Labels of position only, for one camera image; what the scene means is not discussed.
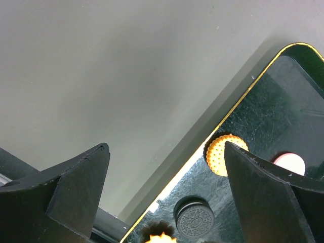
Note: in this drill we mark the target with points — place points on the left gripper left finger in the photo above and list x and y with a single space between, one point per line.
58 204

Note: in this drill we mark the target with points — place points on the black cookie tray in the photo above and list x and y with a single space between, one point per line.
280 112

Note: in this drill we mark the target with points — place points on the orange flower cookie bottom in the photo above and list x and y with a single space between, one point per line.
163 238

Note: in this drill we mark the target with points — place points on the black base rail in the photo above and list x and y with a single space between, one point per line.
107 227

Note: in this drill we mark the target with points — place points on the orange round cookie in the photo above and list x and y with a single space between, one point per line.
215 153

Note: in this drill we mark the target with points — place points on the black sandwich cookie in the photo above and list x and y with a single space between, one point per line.
194 218

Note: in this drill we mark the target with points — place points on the pink round cookie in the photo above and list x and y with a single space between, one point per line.
291 162

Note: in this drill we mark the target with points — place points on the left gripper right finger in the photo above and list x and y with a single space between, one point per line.
273 204

